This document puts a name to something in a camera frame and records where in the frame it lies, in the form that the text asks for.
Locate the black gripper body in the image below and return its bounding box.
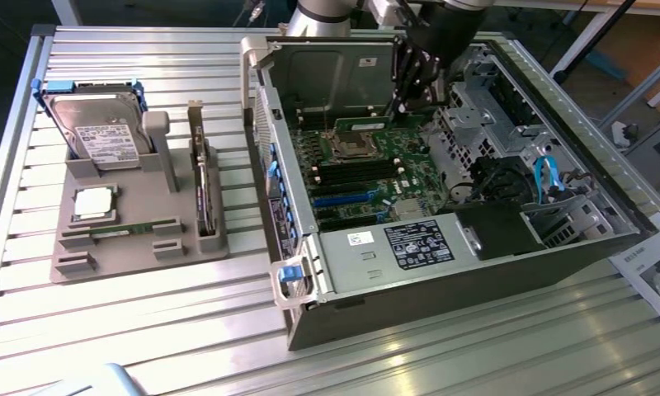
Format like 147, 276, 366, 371
406, 6, 489, 72

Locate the green RAM stick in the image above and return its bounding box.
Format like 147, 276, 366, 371
90, 224, 162, 241
334, 116, 393, 131

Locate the black RAM slot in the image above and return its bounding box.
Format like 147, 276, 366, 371
315, 167, 401, 182
318, 172, 403, 187
314, 163, 398, 177
311, 158, 395, 172

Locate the silver disk bay cage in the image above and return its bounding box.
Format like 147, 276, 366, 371
433, 78, 563, 167

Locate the green motherboard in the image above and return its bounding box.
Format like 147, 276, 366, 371
291, 109, 454, 233

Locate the CPU socket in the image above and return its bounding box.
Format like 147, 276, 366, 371
322, 127, 386, 160

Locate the blue expansion slot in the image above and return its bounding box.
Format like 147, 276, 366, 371
313, 190, 377, 208

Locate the silver chipset heatsink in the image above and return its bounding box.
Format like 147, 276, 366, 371
394, 201, 426, 220

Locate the black expansion slot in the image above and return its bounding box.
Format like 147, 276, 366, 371
318, 213, 390, 233

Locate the cardboard box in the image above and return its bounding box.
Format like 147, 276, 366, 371
587, 7, 660, 105

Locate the white power strip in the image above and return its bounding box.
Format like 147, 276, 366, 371
611, 120, 644, 147

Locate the black graphics card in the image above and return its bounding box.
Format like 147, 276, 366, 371
187, 100, 223, 240

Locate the grey power supply with label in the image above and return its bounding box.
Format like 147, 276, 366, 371
318, 212, 478, 295

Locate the black open PC case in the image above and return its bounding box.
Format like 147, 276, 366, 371
241, 32, 660, 351

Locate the silver hard disk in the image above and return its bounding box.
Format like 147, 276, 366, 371
52, 92, 155, 172

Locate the printed paper sheet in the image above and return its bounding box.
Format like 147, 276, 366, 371
607, 213, 660, 332

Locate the blue disk caddy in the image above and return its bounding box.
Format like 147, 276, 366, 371
31, 77, 148, 117

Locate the silver CPU chip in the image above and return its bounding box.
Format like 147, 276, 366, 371
72, 189, 118, 219

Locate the grey parts rack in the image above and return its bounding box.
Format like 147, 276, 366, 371
50, 110, 230, 285

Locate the light blue plastic object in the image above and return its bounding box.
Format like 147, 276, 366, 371
10, 361, 151, 396

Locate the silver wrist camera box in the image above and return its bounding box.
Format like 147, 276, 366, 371
367, 0, 415, 28

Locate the blue SATA wire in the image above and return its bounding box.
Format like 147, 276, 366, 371
531, 155, 566, 205

